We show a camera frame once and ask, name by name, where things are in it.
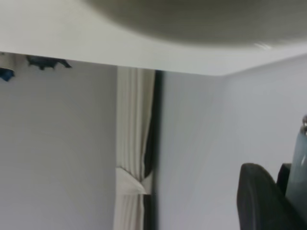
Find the black vertical post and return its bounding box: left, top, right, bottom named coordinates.
left=143, top=70, right=164, bottom=230

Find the dark grey ceramic mug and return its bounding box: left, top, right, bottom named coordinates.
left=83, top=0, right=307, bottom=50

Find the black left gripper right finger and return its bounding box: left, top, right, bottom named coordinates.
left=276, top=163, right=292, bottom=195

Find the dark blue object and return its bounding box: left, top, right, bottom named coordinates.
left=0, top=68, right=16, bottom=82
left=25, top=55, right=72, bottom=71

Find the beige curtain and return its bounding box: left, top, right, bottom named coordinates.
left=114, top=68, right=157, bottom=230

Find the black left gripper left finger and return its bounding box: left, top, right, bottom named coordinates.
left=236, top=162, right=307, bottom=230

